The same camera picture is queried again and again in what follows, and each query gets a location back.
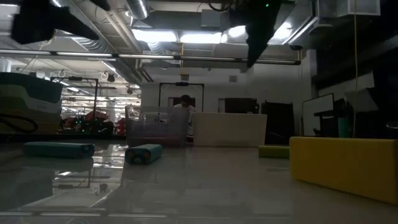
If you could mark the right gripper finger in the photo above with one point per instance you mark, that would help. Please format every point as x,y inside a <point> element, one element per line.
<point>256,45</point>

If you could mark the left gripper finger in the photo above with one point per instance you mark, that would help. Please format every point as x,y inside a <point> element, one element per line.
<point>79,28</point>
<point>102,3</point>

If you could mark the light green block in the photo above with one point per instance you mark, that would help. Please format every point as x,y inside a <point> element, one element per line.
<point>273,152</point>

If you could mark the teal block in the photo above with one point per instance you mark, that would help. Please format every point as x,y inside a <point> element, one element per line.
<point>146,153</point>
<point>56,150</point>

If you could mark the long yellow block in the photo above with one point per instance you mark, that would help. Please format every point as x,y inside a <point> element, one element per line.
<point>342,165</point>

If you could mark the white ceiling box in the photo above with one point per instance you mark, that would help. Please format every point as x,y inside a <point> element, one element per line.
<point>214,18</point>

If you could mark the ceiling light panel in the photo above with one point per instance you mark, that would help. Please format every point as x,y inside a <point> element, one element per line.
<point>200,38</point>
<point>154,35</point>

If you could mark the teal plastic bin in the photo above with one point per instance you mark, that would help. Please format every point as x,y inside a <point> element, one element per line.
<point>28,85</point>

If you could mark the dark cabinet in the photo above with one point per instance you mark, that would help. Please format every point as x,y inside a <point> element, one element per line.
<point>278,121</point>

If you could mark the pale grey plastic bin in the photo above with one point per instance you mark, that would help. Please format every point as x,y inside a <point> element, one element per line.
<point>31,106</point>

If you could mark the person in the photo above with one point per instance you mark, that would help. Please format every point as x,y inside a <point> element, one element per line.
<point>186,100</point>

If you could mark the red equipment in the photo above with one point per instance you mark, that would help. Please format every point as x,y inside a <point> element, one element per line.
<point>93,116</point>

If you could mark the whiteboard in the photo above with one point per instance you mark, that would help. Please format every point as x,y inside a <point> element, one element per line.
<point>317,115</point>

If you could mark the yellow plastic bin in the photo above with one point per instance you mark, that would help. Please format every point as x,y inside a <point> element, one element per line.
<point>46,124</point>

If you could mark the teal container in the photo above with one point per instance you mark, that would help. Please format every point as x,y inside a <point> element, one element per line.
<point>343,127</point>

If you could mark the grey translucent plastic bin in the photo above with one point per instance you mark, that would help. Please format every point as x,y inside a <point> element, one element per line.
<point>155,124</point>

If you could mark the silver ventilation duct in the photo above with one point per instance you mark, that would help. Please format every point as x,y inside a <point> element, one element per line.
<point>93,45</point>

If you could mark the horizontal metal rail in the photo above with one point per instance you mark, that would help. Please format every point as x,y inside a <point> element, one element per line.
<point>84,54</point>

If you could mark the wall vent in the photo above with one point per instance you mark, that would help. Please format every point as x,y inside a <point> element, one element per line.
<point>233,78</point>

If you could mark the dark wall screen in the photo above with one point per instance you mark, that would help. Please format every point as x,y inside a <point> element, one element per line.
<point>239,105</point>

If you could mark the small wall sign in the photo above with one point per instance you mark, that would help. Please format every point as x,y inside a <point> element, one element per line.
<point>184,77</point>

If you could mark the black station frame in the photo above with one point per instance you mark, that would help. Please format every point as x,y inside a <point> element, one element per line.
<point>182,83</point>

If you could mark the black table frame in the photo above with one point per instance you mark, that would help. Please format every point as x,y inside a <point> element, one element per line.
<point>77,137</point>

